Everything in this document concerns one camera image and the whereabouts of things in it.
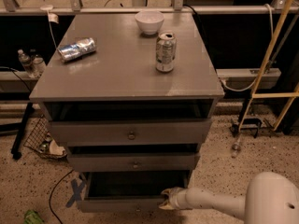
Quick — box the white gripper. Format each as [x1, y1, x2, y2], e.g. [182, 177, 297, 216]
[159, 187, 190, 210]

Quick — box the grey bottom drawer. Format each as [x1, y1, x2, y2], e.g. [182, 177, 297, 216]
[78, 170, 191, 213]

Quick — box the grey drawer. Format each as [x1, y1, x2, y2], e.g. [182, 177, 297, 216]
[78, 170, 191, 213]
[67, 153, 200, 172]
[48, 119, 211, 147]

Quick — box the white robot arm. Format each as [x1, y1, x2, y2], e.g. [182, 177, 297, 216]
[159, 172, 299, 224]

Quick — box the grey top drawer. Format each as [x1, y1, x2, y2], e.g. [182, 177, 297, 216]
[48, 119, 211, 147]

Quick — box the grey middle drawer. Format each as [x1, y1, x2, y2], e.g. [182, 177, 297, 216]
[67, 153, 200, 172]

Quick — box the grey drawer cabinet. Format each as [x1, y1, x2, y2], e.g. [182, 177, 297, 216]
[29, 12, 225, 193]

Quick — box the plastic bottle on floor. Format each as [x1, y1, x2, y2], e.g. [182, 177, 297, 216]
[231, 135, 242, 158]

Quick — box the blue tape cross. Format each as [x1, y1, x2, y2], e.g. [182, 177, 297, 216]
[65, 179, 86, 208]

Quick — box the green crumpled wrapper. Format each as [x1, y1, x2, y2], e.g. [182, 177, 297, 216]
[23, 210, 44, 224]

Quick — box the upright green soda can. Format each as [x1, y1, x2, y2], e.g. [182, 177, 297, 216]
[156, 32, 177, 73]

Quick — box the black tripod leg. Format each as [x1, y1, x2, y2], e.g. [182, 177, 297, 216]
[11, 103, 34, 160]

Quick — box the crushed blue soda can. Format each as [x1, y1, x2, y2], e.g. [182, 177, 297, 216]
[58, 37, 96, 63]

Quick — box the white bowl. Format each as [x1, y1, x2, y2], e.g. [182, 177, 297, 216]
[135, 11, 164, 35]

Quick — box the clear plastic water bottle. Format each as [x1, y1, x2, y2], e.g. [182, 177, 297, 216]
[18, 49, 36, 78]

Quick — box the black floor cable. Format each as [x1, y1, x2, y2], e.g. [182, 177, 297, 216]
[48, 169, 75, 224]

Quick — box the wire mesh basket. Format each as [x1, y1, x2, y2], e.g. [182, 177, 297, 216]
[24, 118, 67, 160]

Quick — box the white cable on rail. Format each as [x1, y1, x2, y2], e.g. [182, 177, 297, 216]
[220, 3, 274, 93]

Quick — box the yellow frame stand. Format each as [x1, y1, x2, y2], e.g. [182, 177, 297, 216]
[231, 0, 299, 135]

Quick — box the metal railing frame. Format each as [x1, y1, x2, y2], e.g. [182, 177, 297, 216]
[0, 0, 299, 17]

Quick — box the white lamp with cord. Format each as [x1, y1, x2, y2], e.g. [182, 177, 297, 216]
[40, 0, 59, 48]

